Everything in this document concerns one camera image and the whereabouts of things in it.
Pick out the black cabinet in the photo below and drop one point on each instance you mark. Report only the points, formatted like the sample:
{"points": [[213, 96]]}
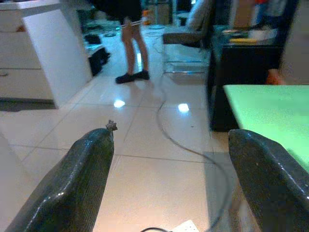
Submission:
{"points": [[241, 70]]}

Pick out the small orange object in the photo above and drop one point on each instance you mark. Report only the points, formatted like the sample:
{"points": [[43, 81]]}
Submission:
{"points": [[275, 79]]}

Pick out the small grey scrap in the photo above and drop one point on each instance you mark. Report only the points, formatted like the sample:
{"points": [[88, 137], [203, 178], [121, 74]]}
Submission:
{"points": [[111, 125]]}

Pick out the grey chair with chrome frame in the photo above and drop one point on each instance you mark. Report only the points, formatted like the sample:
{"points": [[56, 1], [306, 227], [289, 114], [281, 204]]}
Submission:
{"points": [[186, 37]]}

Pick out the flat yellow object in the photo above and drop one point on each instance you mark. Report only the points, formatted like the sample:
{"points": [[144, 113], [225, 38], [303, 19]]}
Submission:
{"points": [[242, 40]]}

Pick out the black bag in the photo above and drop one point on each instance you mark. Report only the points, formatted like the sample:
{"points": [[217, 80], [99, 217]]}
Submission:
{"points": [[97, 60]]}

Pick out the green table cover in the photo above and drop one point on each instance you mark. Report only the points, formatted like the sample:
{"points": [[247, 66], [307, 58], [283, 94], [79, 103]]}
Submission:
{"points": [[272, 113]]}

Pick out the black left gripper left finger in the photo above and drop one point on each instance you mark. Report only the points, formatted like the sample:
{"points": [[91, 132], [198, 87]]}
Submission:
{"points": [[70, 181]]}

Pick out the white counter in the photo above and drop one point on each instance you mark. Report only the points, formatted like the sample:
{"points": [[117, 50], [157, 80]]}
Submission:
{"points": [[55, 53]]}

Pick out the brown cardboard box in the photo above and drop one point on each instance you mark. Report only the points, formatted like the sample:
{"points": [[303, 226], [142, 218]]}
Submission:
{"points": [[243, 14]]}

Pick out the person in black shorts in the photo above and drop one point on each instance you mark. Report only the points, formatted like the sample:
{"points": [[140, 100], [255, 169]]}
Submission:
{"points": [[127, 50]]}

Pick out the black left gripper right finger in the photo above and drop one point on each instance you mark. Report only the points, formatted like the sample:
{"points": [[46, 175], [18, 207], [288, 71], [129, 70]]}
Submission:
{"points": [[270, 176]]}

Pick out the white power strip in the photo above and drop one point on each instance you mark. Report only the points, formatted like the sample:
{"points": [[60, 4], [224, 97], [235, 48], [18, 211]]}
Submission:
{"points": [[187, 227]]}

